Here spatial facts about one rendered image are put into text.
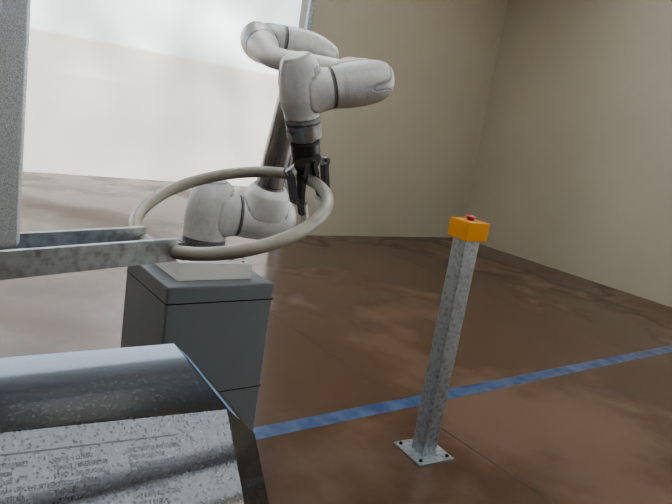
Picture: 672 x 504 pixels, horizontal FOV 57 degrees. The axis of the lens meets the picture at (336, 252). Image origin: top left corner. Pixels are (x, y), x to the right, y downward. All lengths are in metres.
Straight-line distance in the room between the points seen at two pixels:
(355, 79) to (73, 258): 0.76
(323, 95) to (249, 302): 0.94
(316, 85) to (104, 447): 0.90
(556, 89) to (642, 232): 2.09
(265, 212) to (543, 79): 6.65
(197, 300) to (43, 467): 1.06
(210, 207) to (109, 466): 1.20
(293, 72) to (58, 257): 0.67
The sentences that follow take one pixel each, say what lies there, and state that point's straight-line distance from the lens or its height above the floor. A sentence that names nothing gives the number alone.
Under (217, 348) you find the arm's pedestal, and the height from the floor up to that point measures 0.57.
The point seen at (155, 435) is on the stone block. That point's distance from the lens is 1.22.
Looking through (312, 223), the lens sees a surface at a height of 1.18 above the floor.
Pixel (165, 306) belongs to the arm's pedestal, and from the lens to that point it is 2.10.
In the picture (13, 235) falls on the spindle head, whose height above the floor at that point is 1.15.
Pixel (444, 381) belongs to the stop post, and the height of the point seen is 0.37.
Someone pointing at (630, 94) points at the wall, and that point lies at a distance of 7.89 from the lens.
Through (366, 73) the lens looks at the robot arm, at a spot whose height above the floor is 1.52.
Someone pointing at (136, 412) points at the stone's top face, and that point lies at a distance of 1.24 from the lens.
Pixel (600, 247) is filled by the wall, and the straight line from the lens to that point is 7.87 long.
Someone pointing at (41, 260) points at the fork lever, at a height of 1.09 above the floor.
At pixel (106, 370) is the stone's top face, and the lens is 1.40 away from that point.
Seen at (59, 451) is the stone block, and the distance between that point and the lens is 1.19.
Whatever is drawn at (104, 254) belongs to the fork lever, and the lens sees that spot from 1.26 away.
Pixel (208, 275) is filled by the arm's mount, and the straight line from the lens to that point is 2.18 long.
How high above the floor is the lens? 1.41
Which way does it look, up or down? 12 degrees down
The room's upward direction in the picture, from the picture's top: 9 degrees clockwise
